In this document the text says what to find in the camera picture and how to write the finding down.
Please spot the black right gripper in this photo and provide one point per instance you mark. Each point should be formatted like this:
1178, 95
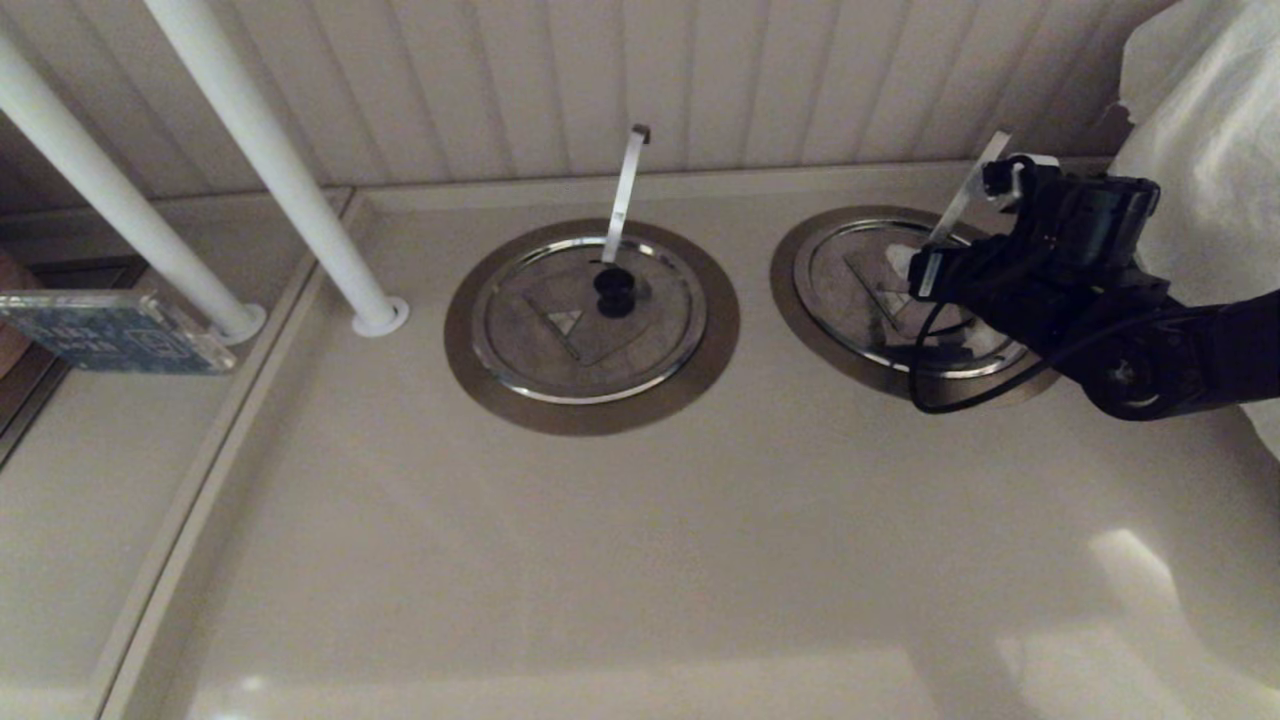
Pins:
1040, 300

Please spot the steel lid with black knob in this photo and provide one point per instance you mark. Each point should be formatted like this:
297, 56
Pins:
560, 360
850, 300

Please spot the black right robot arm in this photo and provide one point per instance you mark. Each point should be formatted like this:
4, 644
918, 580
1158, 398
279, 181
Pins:
1220, 350

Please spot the brown round well rim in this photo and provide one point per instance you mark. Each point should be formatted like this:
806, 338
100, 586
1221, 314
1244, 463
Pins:
800, 320
600, 420

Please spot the white cloth cover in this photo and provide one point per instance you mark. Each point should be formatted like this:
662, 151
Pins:
1220, 130

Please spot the white slanted pole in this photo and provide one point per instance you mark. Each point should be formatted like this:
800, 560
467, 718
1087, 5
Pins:
110, 190
265, 150

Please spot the blue sign in acrylic holder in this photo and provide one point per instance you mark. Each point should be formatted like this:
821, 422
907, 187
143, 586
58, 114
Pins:
110, 335

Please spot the brown wooden block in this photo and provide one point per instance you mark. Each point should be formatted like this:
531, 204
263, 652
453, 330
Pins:
12, 340

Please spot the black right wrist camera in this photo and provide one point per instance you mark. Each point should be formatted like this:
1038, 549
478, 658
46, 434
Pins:
1095, 220

